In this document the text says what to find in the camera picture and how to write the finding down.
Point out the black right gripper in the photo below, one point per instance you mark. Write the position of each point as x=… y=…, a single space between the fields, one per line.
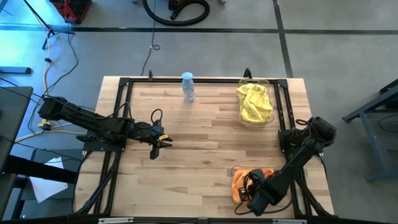
x=256 y=177

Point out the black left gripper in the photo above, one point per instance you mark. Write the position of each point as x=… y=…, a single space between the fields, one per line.
x=146 y=130

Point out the orange microfiber towel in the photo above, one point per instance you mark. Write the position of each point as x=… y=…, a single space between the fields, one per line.
x=237 y=183
x=268 y=171

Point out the yellow microfiber towel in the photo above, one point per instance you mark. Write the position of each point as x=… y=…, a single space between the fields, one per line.
x=252 y=93
x=261 y=112
x=247 y=117

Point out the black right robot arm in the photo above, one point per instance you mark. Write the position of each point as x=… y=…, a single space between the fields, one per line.
x=298 y=155

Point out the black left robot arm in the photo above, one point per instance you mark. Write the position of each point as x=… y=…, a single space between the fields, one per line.
x=93 y=123

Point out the small yellow tag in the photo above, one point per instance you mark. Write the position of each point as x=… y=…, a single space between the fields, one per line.
x=163 y=137

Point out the clear plastic basket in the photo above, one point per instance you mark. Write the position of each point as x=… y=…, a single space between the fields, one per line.
x=234 y=168
x=248 y=81

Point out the blue Febreze spray bottle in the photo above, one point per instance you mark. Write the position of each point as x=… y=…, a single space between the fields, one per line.
x=188 y=88

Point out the black table clamp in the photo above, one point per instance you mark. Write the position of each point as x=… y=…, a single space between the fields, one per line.
x=247 y=74
x=151 y=74

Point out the yellow power plug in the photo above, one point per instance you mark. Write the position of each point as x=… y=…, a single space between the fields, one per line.
x=45 y=124

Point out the white paper sheet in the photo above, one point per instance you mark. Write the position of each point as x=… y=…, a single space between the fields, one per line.
x=46 y=186

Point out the black desk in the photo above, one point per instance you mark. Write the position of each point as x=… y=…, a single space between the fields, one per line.
x=12 y=118

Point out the black tripod stand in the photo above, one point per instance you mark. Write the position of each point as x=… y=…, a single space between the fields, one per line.
x=49 y=30

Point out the red tool box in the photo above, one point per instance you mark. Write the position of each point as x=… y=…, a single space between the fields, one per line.
x=73 y=11

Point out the black floor bar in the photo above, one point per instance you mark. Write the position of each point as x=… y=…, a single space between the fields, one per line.
x=15 y=70

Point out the black aluminium rig frame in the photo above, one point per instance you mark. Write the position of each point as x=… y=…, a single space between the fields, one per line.
x=202 y=80

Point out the silver aluminium bracket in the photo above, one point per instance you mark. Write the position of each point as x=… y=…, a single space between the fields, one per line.
x=115 y=220

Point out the grey metal table frame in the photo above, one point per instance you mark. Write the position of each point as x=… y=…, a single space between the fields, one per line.
x=367 y=109

